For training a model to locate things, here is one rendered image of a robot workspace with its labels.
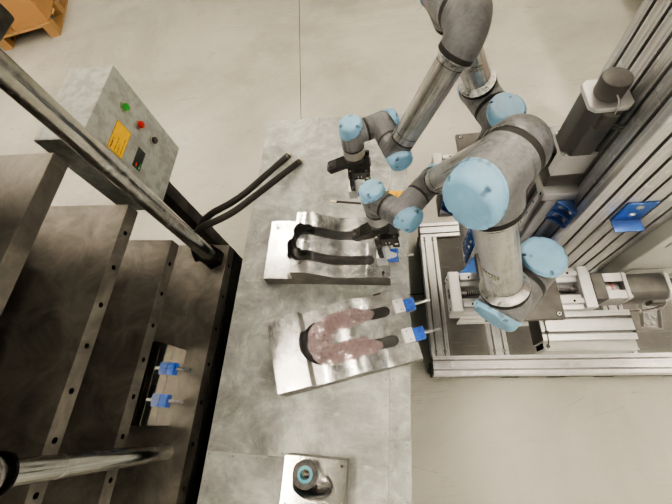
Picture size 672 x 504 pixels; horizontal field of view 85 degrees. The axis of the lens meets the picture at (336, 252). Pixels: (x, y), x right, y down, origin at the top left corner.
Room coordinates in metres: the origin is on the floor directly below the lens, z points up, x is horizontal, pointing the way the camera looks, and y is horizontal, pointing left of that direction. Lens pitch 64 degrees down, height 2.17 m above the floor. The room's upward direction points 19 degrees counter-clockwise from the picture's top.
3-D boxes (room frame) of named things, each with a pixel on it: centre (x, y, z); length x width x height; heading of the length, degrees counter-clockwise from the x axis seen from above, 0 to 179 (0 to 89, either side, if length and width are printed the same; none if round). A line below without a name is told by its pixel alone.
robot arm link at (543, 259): (0.24, -0.49, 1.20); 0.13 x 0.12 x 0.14; 119
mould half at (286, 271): (0.66, 0.03, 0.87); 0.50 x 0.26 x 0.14; 69
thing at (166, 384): (0.45, 0.97, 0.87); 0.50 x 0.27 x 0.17; 69
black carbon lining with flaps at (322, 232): (0.65, 0.02, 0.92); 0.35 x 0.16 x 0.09; 69
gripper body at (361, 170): (0.83, -0.18, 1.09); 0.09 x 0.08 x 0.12; 69
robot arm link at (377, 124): (0.82, -0.28, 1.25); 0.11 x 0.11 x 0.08; 2
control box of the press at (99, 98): (1.12, 0.60, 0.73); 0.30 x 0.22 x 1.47; 159
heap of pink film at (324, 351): (0.31, 0.08, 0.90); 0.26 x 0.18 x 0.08; 86
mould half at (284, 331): (0.30, 0.08, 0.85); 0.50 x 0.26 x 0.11; 86
